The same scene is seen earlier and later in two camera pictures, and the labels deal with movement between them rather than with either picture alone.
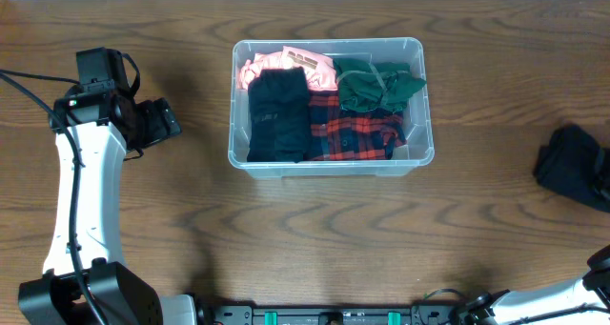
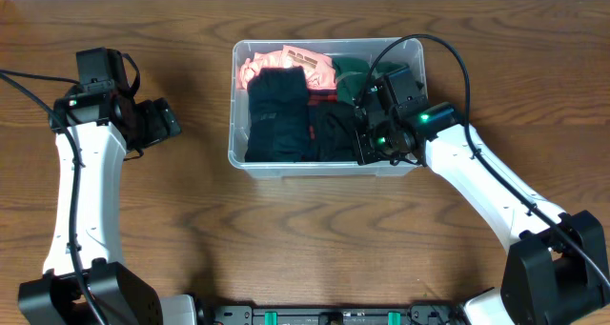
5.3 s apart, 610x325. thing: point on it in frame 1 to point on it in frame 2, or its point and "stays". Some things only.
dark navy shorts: (278, 125) stays
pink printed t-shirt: (319, 68) stays
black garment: (568, 165) to (335, 132)
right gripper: (602, 183) to (367, 151)
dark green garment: (376, 87) stays
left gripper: (162, 119) stays
